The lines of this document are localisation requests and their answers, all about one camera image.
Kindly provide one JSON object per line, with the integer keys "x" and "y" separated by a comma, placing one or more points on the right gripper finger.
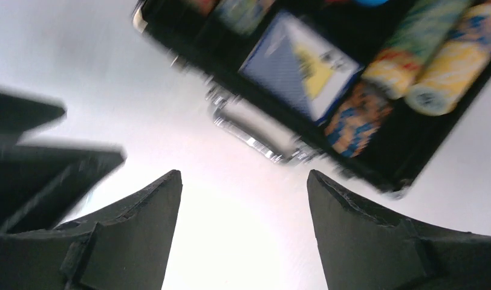
{"x": 364, "y": 245}
{"x": 124, "y": 245}

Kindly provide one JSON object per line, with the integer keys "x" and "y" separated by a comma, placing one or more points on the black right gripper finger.
{"x": 21, "y": 112}
{"x": 39, "y": 185}

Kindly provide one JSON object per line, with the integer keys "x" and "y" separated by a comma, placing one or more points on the black poker set case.
{"x": 374, "y": 85}

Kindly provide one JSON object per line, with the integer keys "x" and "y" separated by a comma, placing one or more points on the green yellow chip stack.
{"x": 414, "y": 42}

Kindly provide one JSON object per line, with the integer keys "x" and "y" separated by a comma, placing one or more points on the playing card deck box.
{"x": 300, "y": 67}

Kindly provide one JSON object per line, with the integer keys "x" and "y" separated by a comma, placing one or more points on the yellow blue chip stack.
{"x": 455, "y": 67}

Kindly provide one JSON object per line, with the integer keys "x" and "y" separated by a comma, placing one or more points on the orange blue chip stack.
{"x": 357, "y": 119}

